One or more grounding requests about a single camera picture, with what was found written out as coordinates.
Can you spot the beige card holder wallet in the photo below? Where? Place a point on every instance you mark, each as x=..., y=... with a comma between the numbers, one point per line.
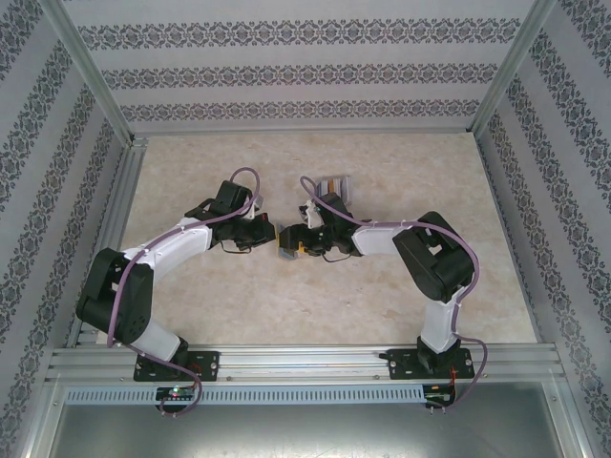
x=287, y=254

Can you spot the clear plastic card stand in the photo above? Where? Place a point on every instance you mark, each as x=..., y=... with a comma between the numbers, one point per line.
x=317, y=188

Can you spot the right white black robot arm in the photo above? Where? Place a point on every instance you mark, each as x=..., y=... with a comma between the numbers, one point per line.
x=439, y=262

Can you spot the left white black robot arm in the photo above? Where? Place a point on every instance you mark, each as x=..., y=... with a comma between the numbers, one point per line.
x=114, y=296

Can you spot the dark grey card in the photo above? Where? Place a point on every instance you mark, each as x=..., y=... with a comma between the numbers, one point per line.
x=348, y=186

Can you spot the small circuit board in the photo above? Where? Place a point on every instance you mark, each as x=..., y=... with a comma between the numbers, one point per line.
x=439, y=397
x=175, y=393

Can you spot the grey sheet metal panel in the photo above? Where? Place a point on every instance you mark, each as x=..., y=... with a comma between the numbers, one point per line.
x=305, y=434

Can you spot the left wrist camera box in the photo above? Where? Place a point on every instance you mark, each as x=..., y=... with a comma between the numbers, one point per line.
x=256, y=210

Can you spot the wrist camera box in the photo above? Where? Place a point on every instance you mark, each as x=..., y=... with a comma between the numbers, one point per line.
x=312, y=214
x=256, y=210

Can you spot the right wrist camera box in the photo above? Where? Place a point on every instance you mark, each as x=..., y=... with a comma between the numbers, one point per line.
x=312, y=214

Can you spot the thin aluminium wall rail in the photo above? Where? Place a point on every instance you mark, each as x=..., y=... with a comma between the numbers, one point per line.
x=305, y=131

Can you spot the aluminium side rail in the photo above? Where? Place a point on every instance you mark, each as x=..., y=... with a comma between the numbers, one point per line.
x=123, y=191

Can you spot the aluminium mounting rail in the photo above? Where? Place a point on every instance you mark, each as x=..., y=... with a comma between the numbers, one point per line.
x=305, y=365

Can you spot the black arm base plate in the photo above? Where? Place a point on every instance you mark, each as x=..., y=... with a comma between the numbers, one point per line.
x=207, y=365
x=401, y=365

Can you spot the aluminium corner post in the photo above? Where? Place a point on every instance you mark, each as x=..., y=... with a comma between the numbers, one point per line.
x=511, y=71
x=90, y=71

